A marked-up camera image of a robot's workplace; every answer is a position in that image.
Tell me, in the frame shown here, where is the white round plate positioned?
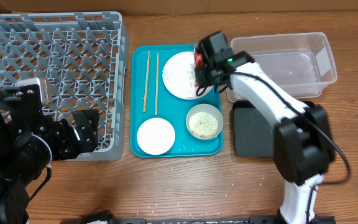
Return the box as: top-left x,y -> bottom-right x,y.
162,51 -> 213,100

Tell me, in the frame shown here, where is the wooden chopstick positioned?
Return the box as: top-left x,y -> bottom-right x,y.
155,53 -> 159,116
143,50 -> 150,113

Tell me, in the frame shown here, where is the teal serving tray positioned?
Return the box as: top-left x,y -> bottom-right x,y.
130,44 -> 224,158

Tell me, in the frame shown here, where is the pink shallow bowl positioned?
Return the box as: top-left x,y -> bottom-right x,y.
137,118 -> 176,156

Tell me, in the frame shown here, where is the clear plastic bin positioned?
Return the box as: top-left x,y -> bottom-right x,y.
231,32 -> 337,98

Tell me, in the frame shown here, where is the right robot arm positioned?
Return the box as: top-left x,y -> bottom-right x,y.
194,31 -> 335,223

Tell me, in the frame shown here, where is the red snack wrapper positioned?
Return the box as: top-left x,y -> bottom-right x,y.
194,52 -> 203,67

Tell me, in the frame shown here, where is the grey bowl with rice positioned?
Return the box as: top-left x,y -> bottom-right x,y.
186,104 -> 224,140

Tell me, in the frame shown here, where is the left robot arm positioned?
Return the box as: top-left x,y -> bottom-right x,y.
0,84 -> 99,223

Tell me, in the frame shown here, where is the grey dishwasher rack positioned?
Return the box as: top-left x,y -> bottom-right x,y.
0,11 -> 129,161

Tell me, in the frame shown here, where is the right wooden chopstick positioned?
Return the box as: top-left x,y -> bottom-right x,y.
155,53 -> 159,116

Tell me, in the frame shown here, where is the left wooden chopstick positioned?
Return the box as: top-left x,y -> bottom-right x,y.
143,50 -> 150,113

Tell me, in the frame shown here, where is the black rectangular tray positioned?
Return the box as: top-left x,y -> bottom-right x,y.
232,101 -> 278,157

